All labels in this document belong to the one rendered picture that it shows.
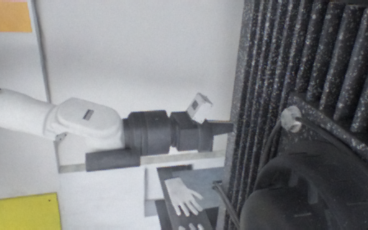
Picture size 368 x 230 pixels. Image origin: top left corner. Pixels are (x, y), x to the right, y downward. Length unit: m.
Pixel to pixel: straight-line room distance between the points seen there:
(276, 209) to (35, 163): 1.19
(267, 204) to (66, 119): 0.36
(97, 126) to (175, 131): 0.14
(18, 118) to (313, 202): 0.50
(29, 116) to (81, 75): 0.70
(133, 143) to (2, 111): 0.24
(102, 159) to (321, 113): 0.36
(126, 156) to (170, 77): 0.81
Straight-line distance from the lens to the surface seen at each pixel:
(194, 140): 0.60
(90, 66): 1.30
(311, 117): 0.42
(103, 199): 1.55
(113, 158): 0.57
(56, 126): 0.59
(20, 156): 1.43
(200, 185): 1.44
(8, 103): 0.65
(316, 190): 0.37
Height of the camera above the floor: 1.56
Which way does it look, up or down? 26 degrees down
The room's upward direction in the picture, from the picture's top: 3 degrees clockwise
